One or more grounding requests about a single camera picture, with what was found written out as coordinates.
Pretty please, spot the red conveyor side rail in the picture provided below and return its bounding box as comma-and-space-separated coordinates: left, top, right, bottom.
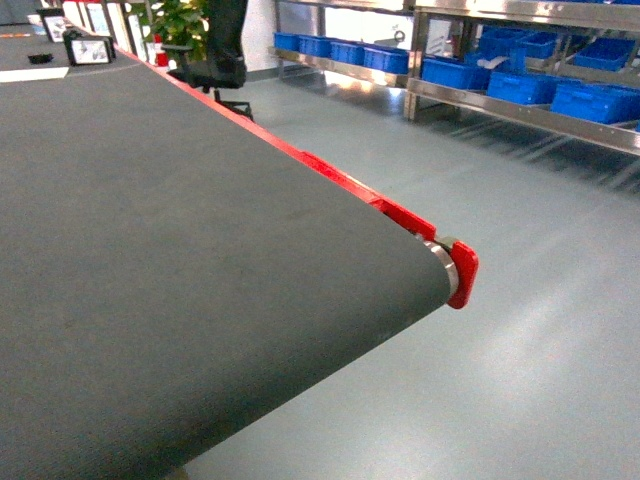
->
109, 53, 478, 321

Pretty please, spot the small black tape roll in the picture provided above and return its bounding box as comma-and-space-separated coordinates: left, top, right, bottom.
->
27, 53, 54, 65

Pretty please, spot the black office chair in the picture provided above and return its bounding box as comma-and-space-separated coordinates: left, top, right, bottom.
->
162, 1, 253, 119

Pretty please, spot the green potted plant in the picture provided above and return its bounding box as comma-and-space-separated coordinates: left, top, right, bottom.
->
128, 0, 208, 60

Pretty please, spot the white paper sheet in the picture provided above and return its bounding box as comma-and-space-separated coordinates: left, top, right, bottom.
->
0, 67, 69, 84

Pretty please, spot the black framed picture display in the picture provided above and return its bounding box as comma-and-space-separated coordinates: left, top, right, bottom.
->
63, 30, 116, 66

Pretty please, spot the stainless steel shelf rack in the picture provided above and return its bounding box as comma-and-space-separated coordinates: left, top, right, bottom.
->
268, 0, 640, 189

